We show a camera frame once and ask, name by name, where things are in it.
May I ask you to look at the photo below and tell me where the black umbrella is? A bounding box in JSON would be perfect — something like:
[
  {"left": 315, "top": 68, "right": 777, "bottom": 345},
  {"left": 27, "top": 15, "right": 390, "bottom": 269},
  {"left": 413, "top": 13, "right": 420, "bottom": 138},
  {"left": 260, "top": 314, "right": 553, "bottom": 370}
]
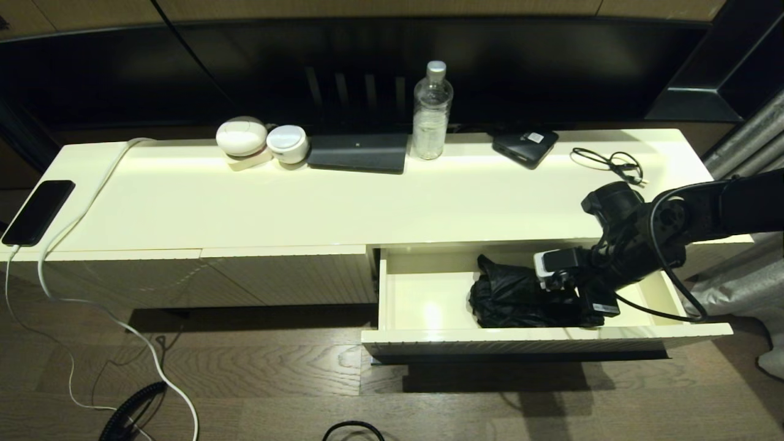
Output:
[{"left": 470, "top": 254, "right": 605, "bottom": 329}]

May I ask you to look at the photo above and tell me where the cream ribbed drawer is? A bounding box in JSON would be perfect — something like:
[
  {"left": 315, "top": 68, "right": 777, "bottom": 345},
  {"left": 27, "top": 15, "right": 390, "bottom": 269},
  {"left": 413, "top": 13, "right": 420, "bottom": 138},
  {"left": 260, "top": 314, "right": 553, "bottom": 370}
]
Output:
[{"left": 361, "top": 242, "right": 734, "bottom": 363}]

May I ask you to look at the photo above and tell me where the black smartphone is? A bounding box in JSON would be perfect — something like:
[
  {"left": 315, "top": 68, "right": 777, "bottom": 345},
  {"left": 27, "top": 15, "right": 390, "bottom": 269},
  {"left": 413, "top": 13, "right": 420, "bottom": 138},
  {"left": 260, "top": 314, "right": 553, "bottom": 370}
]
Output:
[{"left": 2, "top": 179, "right": 77, "bottom": 247}]

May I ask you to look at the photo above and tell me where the cream low cabinet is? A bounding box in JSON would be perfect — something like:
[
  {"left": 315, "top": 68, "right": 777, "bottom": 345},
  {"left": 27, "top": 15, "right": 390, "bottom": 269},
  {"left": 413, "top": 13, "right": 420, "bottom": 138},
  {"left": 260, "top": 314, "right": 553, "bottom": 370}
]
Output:
[{"left": 0, "top": 127, "right": 754, "bottom": 310}]

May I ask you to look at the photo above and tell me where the grey curtain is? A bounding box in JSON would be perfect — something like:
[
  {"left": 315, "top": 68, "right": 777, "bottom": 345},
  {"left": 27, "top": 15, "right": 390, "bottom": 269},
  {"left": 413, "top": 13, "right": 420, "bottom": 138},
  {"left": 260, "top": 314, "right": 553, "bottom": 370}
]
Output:
[{"left": 683, "top": 89, "right": 784, "bottom": 380}]

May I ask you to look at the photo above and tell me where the small black labelled device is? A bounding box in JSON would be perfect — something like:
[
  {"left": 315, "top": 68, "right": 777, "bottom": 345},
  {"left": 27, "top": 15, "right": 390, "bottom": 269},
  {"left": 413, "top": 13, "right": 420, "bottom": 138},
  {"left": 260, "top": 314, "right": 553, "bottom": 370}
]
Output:
[{"left": 492, "top": 127, "right": 559, "bottom": 170}]

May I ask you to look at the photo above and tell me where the clear plastic water bottle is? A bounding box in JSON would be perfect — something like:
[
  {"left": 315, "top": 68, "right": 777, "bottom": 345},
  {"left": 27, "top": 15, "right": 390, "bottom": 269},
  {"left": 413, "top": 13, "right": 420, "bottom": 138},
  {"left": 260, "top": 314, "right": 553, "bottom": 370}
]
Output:
[{"left": 412, "top": 60, "right": 454, "bottom": 160}]

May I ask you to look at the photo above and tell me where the black television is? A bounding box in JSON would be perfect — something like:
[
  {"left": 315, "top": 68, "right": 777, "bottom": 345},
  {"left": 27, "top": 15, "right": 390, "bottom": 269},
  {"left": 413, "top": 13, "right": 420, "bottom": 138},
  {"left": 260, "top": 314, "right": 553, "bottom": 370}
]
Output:
[{"left": 0, "top": 17, "right": 726, "bottom": 145}]

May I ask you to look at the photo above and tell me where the black flat set-top box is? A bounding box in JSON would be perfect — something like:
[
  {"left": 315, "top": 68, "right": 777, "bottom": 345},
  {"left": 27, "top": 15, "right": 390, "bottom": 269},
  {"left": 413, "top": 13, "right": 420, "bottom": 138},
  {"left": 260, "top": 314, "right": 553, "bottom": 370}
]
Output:
[{"left": 307, "top": 134, "right": 409, "bottom": 175}]

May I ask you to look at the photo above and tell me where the plain cream cabinet door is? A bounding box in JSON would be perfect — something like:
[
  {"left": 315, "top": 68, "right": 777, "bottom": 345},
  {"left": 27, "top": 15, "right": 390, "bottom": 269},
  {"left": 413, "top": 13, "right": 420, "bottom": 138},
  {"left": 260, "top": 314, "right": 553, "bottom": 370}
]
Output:
[{"left": 201, "top": 245, "right": 377, "bottom": 306}]

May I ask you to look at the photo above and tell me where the white round device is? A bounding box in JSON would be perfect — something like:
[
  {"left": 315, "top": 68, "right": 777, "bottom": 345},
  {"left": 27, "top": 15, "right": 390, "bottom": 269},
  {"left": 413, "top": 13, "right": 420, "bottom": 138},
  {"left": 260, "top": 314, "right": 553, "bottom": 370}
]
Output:
[{"left": 266, "top": 125, "right": 309, "bottom": 164}]

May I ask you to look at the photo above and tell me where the beige device base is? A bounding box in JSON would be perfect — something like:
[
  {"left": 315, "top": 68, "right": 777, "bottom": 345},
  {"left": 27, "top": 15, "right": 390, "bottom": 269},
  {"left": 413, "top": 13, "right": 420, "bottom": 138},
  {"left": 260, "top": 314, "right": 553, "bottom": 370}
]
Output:
[{"left": 224, "top": 146, "right": 274, "bottom": 172}]

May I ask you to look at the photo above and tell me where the white oval device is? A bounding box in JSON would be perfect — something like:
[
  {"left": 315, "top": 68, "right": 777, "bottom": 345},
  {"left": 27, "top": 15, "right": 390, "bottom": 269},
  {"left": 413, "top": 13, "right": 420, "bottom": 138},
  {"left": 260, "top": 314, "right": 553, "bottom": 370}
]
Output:
[{"left": 216, "top": 116, "right": 268, "bottom": 157}]

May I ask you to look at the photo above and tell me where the scratched cream cabinet door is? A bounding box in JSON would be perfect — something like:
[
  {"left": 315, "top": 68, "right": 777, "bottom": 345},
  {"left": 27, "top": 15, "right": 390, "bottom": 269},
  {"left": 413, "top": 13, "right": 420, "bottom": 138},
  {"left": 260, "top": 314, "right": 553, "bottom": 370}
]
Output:
[{"left": 46, "top": 248, "right": 264, "bottom": 309}]

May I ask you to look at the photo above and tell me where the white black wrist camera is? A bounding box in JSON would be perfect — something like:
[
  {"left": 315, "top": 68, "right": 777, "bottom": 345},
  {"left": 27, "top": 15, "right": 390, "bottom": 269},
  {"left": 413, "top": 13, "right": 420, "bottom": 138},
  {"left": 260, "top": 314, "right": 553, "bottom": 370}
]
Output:
[{"left": 533, "top": 247, "right": 584, "bottom": 290}]

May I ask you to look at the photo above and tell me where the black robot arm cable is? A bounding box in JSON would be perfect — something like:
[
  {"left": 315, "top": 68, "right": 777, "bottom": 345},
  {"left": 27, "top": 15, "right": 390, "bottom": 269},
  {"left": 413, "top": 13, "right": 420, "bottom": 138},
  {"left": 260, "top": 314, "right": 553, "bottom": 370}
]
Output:
[{"left": 614, "top": 183, "right": 742, "bottom": 324}]

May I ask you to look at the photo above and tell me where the thin black looped cable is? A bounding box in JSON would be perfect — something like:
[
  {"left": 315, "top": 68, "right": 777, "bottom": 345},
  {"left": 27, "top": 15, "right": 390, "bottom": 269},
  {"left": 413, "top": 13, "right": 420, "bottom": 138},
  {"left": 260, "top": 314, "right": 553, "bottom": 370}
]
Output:
[{"left": 570, "top": 147, "right": 648, "bottom": 187}]

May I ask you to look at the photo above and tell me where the black wall shelf frame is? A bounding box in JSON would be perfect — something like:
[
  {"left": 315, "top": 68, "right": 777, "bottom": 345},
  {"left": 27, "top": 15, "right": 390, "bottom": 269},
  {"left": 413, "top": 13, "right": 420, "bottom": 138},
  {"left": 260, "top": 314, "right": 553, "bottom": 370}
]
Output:
[{"left": 643, "top": 0, "right": 784, "bottom": 123}]

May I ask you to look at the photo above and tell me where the black arched floor cable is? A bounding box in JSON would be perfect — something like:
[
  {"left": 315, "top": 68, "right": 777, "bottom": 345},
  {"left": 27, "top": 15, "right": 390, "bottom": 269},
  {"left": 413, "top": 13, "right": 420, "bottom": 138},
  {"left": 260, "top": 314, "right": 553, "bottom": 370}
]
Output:
[{"left": 322, "top": 420, "right": 386, "bottom": 441}]

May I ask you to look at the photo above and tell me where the black coiled cable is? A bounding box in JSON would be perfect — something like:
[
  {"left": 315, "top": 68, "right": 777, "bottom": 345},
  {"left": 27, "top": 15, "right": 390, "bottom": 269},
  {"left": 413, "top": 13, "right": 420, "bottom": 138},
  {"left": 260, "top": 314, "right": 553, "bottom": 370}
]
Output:
[{"left": 101, "top": 381, "right": 167, "bottom": 441}]

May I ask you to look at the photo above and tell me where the thick white power cable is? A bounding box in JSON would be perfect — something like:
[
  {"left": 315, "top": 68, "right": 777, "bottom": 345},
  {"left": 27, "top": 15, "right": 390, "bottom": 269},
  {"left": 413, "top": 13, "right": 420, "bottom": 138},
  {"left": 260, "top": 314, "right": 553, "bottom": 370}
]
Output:
[{"left": 39, "top": 138, "right": 200, "bottom": 441}]

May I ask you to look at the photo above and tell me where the thin white cable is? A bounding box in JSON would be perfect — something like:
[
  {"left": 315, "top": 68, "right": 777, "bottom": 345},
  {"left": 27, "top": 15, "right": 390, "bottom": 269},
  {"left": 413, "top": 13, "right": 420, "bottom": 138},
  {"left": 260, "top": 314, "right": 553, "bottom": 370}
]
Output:
[{"left": 5, "top": 244, "right": 154, "bottom": 441}]

